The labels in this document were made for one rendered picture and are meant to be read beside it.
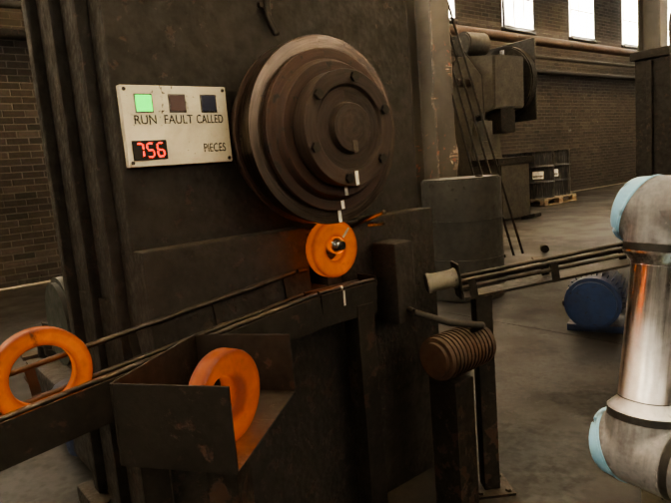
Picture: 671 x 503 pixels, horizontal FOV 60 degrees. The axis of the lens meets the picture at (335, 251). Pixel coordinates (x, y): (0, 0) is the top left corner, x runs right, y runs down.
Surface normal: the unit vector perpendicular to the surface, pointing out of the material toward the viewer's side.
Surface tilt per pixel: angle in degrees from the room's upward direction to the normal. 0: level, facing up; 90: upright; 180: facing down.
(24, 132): 90
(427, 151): 90
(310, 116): 90
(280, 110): 74
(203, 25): 90
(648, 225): 80
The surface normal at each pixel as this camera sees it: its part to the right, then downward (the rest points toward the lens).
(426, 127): -0.77, 0.15
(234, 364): 0.88, 0.01
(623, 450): -0.80, -0.06
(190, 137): 0.63, 0.06
